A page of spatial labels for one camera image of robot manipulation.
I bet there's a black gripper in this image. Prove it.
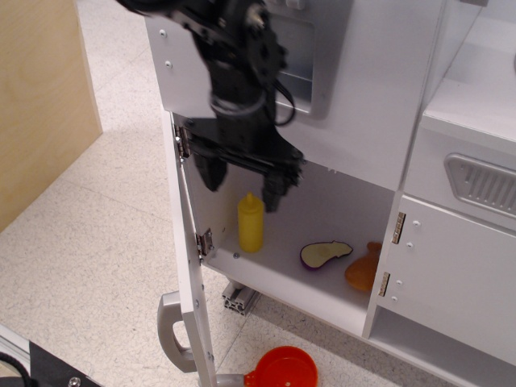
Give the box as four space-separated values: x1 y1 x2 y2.
185 108 304 213

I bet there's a white low fridge door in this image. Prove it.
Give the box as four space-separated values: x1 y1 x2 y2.
161 110 216 386

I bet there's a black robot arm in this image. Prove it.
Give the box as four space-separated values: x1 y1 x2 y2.
120 1 304 213

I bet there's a yellow mustard bottle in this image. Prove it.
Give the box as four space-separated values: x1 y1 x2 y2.
237 192 264 253

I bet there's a purple eggplant slice toy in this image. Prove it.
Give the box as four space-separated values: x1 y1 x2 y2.
300 240 353 270

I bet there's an aluminium extrusion foot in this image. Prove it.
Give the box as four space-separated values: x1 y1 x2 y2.
222 282 259 316

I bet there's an orange toy chicken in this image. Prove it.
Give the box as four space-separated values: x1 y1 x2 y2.
344 242 382 292

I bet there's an upper silver door hinge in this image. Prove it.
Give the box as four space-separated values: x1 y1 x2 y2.
391 211 406 244

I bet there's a silver door hinge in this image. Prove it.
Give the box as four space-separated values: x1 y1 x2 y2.
378 272 390 297
391 211 406 244

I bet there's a grey ice dispenser recess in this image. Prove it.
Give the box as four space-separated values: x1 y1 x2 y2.
265 1 353 119

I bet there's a white toy kitchen cabinet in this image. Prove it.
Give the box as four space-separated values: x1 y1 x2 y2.
146 1 515 386

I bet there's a lower silver door hinge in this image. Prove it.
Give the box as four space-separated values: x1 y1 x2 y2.
378 272 390 297

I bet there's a light wooden board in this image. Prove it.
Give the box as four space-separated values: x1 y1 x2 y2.
1 1 102 229

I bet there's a white oven cabinet door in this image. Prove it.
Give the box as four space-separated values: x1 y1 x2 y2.
378 197 515 364

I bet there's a grey oven vent panel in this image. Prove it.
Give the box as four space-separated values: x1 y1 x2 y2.
443 153 515 218

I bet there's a grey fridge door handle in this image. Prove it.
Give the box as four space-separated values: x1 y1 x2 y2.
156 291 197 373

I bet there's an orange pot with grey handle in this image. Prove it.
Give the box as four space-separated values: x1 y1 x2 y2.
216 346 318 387

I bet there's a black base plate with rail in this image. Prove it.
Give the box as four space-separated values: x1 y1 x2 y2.
1 324 100 387

